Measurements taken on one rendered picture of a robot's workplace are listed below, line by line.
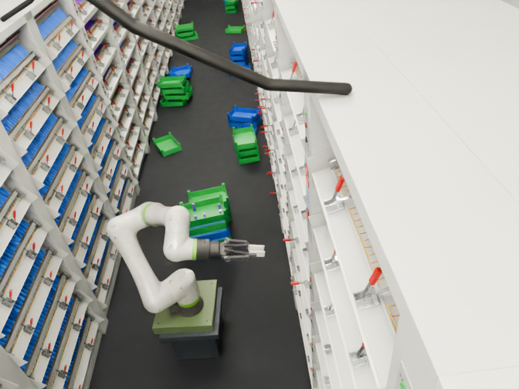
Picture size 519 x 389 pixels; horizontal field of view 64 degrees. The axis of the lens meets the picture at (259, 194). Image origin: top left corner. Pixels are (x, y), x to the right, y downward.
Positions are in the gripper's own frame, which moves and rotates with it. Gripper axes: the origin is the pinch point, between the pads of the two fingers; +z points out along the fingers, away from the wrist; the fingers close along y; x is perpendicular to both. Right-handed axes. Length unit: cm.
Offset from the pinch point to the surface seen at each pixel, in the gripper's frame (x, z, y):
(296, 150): 51, 10, -2
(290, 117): 51, 10, -28
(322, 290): 31, 14, 47
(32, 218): -12, -105, -30
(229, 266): -91, -4, -73
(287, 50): 78, 6, -30
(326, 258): 51, 9, 52
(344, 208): 72, 8, 57
